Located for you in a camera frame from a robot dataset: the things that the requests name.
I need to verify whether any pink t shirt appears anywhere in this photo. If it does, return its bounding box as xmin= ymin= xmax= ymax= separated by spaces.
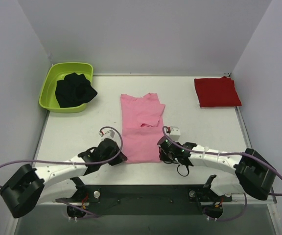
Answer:
xmin=120 ymin=93 xmax=165 ymax=164

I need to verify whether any green plastic basin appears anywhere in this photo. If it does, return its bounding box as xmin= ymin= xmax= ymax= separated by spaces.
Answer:
xmin=39 ymin=62 xmax=94 ymax=114

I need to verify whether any red t shirt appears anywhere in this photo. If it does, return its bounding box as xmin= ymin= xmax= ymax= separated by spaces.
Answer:
xmin=194 ymin=77 xmax=242 ymax=108

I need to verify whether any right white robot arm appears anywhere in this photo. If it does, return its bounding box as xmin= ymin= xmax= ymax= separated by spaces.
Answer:
xmin=157 ymin=137 xmax=276 ymax=201

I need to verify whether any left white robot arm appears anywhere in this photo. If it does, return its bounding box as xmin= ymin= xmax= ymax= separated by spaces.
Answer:
xmin=0 ymin=138 xmax=127 ymax=218

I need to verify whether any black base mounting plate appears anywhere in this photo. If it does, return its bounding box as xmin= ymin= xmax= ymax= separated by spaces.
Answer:
xmin=67 ymin=185 xmax=232 ymax=215

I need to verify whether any black t shirt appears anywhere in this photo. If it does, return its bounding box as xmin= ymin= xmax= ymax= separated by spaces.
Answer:
xmin=55 ymin=72 xmax=98 ymax=108

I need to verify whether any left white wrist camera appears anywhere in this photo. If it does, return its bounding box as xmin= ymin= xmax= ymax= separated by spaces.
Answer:
xmin=99 ymin=129 xmax=116 ymax=140

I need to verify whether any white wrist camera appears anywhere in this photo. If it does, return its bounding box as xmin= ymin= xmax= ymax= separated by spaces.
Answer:
xmin=99 ymin=129 xmax=116 ymax=140
xmin=167 ymin=126 xmax=181 ymax=142

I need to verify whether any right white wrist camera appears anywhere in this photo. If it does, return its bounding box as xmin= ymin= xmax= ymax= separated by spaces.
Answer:
xmin=167 ymin=126 xmax=181 ymax=142

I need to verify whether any aluminium extrusion rail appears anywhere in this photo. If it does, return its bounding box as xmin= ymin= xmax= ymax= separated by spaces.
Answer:
xmin=225 ymin=193 xmax=278 ymax=205

